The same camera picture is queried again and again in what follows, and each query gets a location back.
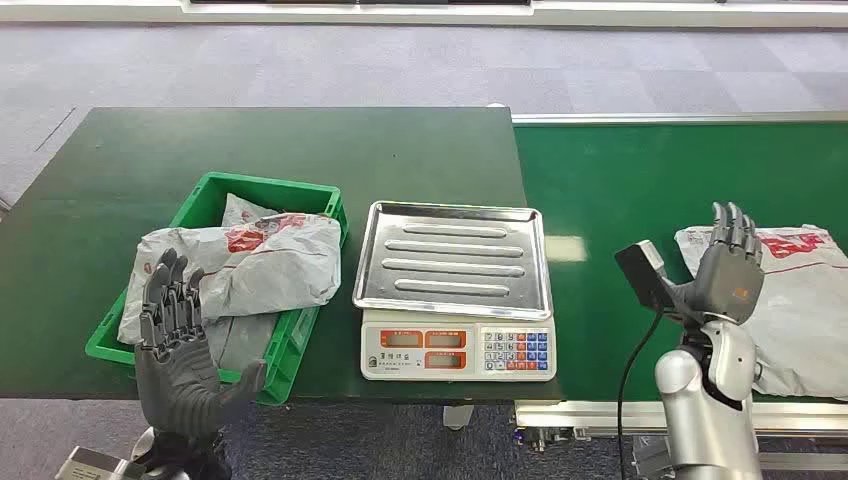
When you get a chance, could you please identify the black cable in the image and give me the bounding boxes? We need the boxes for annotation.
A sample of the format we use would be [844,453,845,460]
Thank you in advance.
[616,308,664,480]

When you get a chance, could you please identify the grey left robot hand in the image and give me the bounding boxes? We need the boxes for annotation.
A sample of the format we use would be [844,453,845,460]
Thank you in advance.
[134,248,268,440]

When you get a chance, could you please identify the steel scale tray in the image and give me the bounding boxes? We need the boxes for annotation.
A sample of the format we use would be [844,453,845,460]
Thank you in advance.
[351,200,555,323]

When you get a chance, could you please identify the green conveyor belt machine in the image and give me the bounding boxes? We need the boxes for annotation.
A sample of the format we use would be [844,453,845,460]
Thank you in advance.
[511,111,848,465]

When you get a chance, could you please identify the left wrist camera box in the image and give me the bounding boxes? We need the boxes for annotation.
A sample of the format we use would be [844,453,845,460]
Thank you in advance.
[54,446,146,480]

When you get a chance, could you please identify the small grey mailer bag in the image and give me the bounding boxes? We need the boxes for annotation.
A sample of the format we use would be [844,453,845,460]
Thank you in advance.
[219,192,281,229]

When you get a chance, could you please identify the white table leg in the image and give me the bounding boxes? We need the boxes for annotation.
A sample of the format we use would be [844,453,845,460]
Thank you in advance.
[441,403,476,433]

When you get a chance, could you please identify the white electronic scale body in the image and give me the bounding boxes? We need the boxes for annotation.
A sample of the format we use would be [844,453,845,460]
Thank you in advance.
[359,307,558,384]

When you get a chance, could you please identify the large grey red-print mailer bag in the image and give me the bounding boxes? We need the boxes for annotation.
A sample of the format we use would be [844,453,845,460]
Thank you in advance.
[117,212,344,346]

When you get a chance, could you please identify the grey mailer bag red logo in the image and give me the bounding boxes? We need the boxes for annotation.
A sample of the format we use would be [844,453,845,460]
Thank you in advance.
[673,223,848,401]

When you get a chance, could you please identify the green plastic bin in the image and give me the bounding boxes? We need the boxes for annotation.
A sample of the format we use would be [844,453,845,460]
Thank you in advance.
[84,171,350,407]

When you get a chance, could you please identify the plain grey mailer bag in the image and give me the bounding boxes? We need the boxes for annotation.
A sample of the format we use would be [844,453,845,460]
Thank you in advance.
[203,311,281,372]

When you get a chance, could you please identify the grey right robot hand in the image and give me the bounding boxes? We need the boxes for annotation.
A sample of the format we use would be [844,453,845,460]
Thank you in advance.
[664,201,766,327]

